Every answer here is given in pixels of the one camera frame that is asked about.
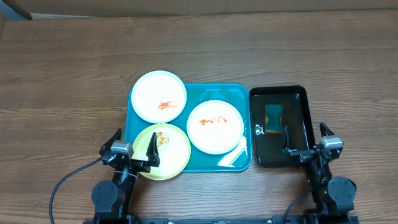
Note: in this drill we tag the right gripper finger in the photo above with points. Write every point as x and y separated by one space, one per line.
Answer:
325 130
288 145

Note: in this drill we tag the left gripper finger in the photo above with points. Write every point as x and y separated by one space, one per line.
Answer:
152 152
116 137

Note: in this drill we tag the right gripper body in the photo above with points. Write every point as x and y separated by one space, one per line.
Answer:
305 154

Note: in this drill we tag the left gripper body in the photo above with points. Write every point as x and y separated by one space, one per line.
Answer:
140 165

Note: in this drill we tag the yellow plate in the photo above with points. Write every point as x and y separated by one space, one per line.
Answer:
173 146

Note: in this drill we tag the green yellow sponge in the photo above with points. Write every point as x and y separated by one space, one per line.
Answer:
273 119

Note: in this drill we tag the white plate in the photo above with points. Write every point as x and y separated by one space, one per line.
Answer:
158 96
215 127

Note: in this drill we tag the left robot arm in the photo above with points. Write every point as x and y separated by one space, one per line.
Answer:
112 198

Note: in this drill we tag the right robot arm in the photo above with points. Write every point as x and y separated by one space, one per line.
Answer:
333 197

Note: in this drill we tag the black plastic tray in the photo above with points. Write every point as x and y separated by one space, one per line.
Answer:
296 115

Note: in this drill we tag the teal plastic tray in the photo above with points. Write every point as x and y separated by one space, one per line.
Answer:
240 158

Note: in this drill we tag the dark chair corner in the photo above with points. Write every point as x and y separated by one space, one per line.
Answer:
12 10

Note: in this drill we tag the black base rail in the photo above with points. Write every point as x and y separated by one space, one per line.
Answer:
277 219

